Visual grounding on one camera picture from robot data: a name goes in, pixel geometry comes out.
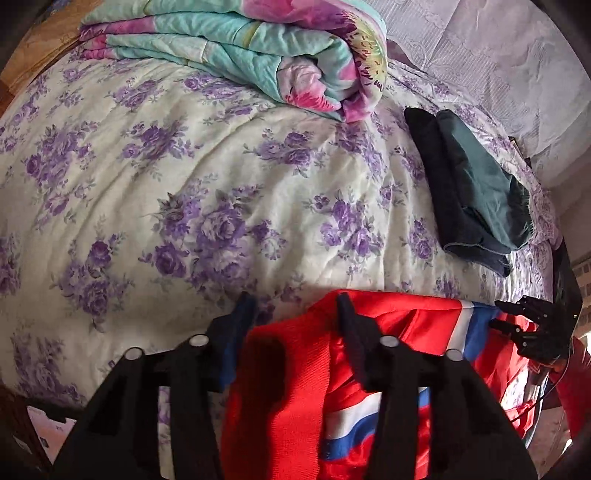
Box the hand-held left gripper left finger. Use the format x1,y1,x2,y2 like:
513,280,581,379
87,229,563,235
51,292,258,480

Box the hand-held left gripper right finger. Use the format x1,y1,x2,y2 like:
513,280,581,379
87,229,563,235
336,294,539,480

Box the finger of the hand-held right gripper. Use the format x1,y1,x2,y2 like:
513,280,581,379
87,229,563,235
495,296,557,325
488,320,561,361

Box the red jacket with striped band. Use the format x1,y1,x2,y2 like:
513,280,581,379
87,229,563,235
221,290,555,480

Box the dark green pants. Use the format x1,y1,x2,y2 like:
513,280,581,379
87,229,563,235
436,110,534,254

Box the black pants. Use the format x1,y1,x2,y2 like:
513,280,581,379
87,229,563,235
404,107,512,278

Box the purple floral bedspread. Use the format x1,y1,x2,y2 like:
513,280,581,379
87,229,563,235
0,46,561,480

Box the folded floral quilt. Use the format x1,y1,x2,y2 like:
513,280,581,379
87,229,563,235
78,0,389,123

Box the wooden bed frame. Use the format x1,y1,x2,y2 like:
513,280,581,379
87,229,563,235
0,0,93,116

